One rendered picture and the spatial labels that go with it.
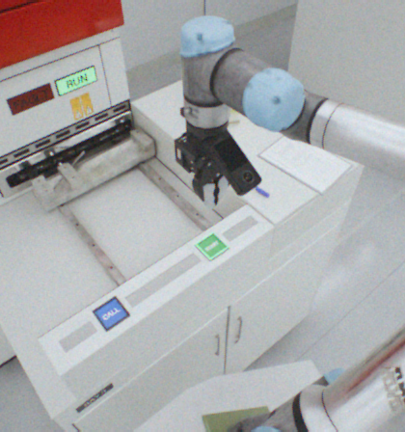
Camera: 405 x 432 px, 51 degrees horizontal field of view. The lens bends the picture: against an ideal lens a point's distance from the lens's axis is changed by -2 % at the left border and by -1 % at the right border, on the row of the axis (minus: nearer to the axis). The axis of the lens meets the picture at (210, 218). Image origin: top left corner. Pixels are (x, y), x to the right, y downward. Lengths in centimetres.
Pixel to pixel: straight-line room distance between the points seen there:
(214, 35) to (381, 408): 48
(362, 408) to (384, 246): 185
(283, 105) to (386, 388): 34
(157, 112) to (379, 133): 82
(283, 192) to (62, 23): 65
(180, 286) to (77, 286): 31
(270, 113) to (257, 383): 61
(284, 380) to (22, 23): 95
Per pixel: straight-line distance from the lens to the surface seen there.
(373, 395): 50
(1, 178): 129
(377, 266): 223
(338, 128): 64
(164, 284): 91
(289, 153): 117
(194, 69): 62
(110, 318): 88
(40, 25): 110
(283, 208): 103
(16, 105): 120
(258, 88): 56
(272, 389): 97
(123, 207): 124
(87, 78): 125
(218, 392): 96
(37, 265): 118
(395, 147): 61
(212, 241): 96
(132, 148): 132
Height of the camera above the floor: 173
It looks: 50 degrees down
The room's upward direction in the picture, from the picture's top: straight up
